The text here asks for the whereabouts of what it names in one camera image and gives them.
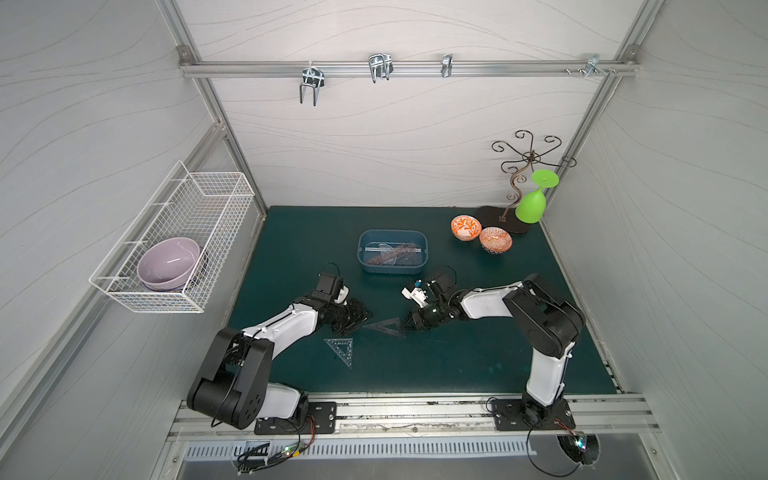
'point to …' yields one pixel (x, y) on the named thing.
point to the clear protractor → (388, 255)
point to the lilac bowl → (166, 264)
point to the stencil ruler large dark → (376, 260)
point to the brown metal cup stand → (504, 217)
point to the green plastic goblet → (531, 206)
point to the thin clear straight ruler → (393, 249)
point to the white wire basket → (208, 207)
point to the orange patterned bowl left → (466, 227)
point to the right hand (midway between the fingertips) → (401, 327)
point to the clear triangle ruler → (343, 347)
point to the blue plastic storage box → (396, 238)
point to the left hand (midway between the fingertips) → (369, 320)
